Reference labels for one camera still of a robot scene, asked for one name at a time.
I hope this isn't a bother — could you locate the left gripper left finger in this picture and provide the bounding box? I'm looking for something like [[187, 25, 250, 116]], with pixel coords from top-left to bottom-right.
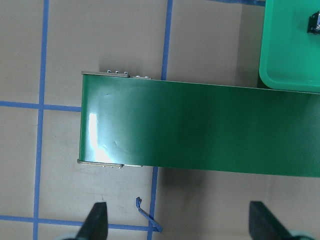
[[74, 202, 108, 240]]

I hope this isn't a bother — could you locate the green conveyor belt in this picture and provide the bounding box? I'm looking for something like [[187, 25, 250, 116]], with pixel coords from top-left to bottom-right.
[[78, 72, 320, 178]]

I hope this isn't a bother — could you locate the green push button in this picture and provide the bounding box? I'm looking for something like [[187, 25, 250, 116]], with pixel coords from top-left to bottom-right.
[[307, 11, 320, 35]]

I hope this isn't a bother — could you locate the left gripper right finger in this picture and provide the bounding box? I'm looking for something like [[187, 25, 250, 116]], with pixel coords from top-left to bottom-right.
[[249, 201, 300, 240]]

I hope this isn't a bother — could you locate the green plastic tray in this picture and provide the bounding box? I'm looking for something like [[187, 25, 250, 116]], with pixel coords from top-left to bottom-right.
[[259, 0, 320, 94]]

